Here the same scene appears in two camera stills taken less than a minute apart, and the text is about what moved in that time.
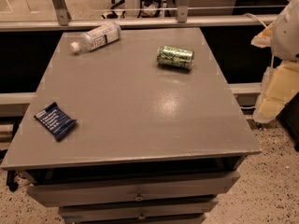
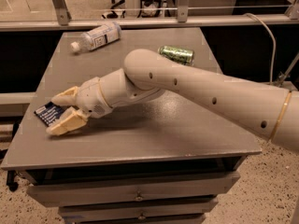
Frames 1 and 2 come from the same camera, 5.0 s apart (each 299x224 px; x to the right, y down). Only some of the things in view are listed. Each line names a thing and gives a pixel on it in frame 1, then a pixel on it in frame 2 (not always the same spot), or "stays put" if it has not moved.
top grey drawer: [92, 191] stays put
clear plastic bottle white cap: [98, 36] stays put
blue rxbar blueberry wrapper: [56, 120] stays put
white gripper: [287, 36] -> [91, 97]
